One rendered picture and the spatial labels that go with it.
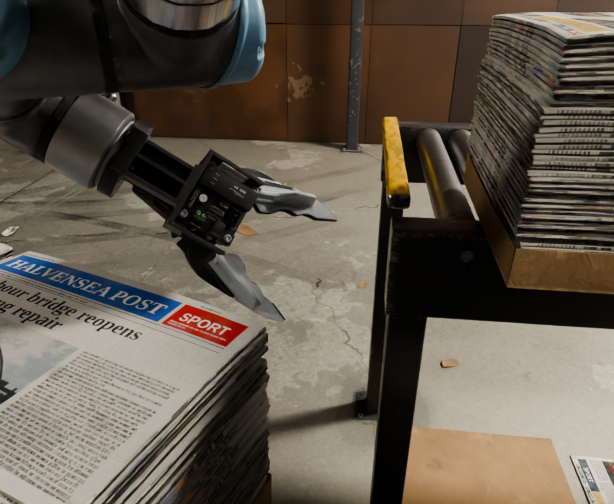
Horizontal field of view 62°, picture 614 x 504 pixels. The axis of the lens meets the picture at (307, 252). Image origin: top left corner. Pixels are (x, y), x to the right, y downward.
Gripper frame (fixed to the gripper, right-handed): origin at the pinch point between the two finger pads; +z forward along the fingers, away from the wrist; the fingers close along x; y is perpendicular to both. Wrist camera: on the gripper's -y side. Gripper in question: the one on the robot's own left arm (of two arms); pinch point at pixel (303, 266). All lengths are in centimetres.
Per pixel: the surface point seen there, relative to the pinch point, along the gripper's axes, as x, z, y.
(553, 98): 19.7, 7.0, 16.5
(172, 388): -13.4, -8.3, 14.1
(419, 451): -17, 71, -65
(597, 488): -4, 103, -43
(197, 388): -12.6, -7.0, 14.6
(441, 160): 30.5, 20.1, -24.0
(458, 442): -10, 80, -64
